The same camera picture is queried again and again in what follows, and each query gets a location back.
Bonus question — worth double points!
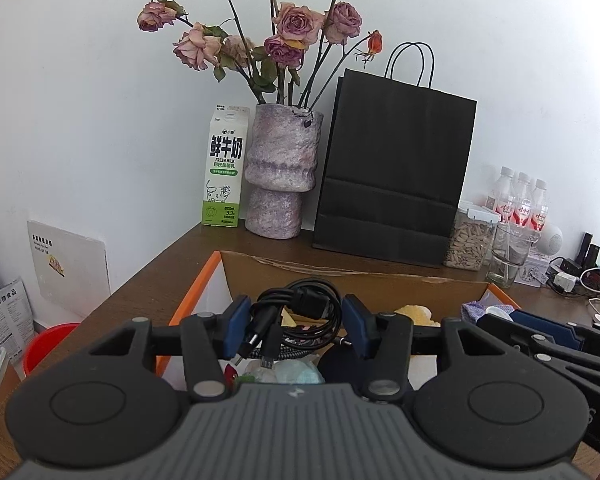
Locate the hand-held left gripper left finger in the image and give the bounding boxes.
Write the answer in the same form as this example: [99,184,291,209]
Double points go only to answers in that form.
[87,296,253,402]

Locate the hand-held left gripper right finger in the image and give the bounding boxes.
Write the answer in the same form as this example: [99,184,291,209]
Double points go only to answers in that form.
[342,294,501,403]

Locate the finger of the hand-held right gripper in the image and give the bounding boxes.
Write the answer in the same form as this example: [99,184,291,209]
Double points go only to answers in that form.
[477,312,600,397]
[507,309,600,359]

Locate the navy zip pouch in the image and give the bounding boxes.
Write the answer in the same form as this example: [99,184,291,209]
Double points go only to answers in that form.
[320,347,376,386]

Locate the purple fabric pouch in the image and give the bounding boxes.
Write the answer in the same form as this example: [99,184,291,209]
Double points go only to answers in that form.
[461,301,491,323]

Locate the red cardboard box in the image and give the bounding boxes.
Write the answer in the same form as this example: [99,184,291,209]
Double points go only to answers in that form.
[165,250,523,396]

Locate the black cable bundle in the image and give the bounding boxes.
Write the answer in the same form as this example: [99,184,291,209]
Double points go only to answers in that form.
[242,277,348,368]

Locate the white and yellow plush sheep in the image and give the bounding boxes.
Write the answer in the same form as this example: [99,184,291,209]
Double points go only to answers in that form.
[395,304,441,328]

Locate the white charger plug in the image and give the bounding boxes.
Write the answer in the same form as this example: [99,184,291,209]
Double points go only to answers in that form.
[552,270,581,293]

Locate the white tin box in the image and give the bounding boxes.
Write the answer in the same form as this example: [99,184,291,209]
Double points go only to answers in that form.
[515,255,551,288]

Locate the clear drinking glass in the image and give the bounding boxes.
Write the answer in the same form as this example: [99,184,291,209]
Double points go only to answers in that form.
[486,222,528,289]

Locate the black upright device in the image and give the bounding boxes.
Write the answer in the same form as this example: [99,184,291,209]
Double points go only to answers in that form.
[575,232,600,271]

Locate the white round speaker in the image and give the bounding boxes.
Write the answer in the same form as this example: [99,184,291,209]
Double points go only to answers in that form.
[537,224,565,256]

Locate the clear jar of seeds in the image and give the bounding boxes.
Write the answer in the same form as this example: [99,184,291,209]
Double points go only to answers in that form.
[442,201,501,272]

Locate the water bottle with red label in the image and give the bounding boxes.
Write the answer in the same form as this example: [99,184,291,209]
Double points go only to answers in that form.
[527,179,550,233]
[487,166,516,226]
[512,172,533,231]

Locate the milk carton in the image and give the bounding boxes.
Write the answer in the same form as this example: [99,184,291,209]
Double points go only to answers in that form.
[201,106,253,228]

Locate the purple stone vase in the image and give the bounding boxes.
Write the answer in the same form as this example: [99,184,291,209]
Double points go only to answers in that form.
[244,103,325,238]

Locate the black paper bag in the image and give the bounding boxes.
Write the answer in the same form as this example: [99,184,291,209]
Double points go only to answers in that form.
[312,42,478,267]

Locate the white board with labels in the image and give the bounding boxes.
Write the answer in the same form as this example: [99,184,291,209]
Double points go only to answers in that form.
[27,220,112,318]

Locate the red bucket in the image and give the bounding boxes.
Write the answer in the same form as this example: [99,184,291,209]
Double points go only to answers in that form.
[22,323,81,376]

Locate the blue and white paper bags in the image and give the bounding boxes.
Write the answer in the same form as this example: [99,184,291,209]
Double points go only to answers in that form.
[0,270,36,356]

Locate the dried pink roses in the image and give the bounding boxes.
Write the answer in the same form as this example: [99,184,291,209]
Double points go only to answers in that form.
[137,0,383,108]

